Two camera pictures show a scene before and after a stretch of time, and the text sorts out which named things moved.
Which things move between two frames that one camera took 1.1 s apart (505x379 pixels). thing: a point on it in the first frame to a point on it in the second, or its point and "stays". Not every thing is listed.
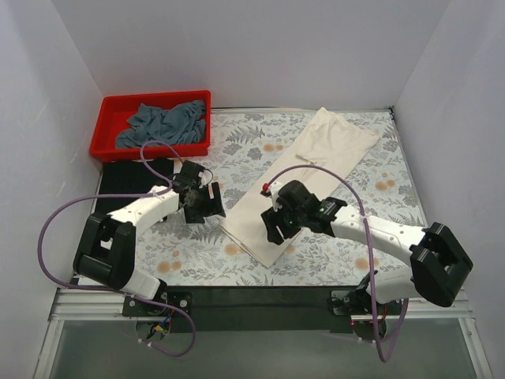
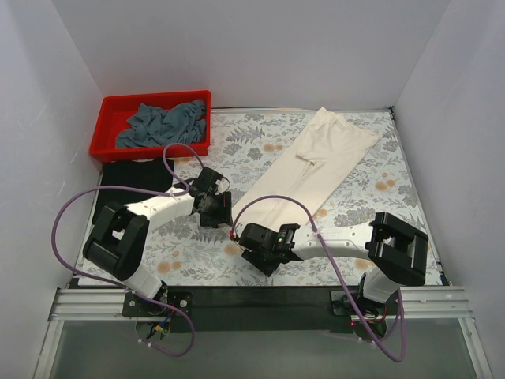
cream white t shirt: x=323 y=155 stays
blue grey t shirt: x=182 y=124 stays
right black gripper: x=280 y=220 to x=254 y=245
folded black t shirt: x=129 y=178 stays
